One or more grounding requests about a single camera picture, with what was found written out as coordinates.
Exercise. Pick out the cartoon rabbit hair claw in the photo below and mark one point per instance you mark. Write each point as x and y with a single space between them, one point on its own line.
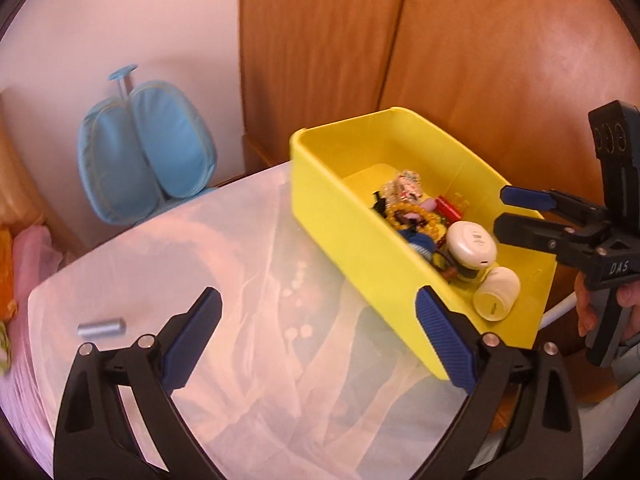
404 188

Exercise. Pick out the green cabbage plush toy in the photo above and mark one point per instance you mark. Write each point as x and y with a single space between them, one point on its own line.
5 350

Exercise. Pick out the silver cosmetic tube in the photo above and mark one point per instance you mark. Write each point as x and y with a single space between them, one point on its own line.
100 329

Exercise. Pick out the white round compact case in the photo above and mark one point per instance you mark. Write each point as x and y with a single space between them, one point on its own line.
471 245

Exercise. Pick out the orange pillow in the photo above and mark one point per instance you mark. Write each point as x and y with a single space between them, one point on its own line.
8 303

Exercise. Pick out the pink bed sheet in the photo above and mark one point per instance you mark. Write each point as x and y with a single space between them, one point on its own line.
27 397

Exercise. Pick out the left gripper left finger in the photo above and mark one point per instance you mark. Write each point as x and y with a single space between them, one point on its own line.
185 336

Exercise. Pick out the white pipe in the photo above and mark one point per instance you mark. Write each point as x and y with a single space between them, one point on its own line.
559 310

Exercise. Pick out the black bow pearl hairpiece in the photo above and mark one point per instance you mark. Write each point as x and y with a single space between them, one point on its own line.
383 202

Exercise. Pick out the blue plush hair clip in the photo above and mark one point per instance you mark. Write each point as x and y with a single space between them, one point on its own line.
421 243

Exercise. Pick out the yellow plastic bin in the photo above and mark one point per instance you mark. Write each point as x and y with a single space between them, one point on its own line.
415 229

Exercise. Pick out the wooden bed headboard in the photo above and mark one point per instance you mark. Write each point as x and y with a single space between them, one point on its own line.
22 204

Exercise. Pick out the person right hand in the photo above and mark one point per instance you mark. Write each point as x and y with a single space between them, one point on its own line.
628 296

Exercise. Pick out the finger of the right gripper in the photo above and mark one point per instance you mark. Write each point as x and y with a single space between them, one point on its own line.
533 234
526 198

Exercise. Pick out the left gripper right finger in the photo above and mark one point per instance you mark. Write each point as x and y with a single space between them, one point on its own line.
452 336

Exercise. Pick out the blue chair backrest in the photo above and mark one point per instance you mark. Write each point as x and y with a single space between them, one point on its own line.
143 152

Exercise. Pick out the white cream jar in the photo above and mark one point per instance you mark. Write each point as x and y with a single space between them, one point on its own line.
496 296

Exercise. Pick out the red lipstick tube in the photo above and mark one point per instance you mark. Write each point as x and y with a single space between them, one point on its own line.
447 210

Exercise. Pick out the purple lipstick tube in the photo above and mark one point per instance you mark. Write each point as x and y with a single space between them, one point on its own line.
422 211

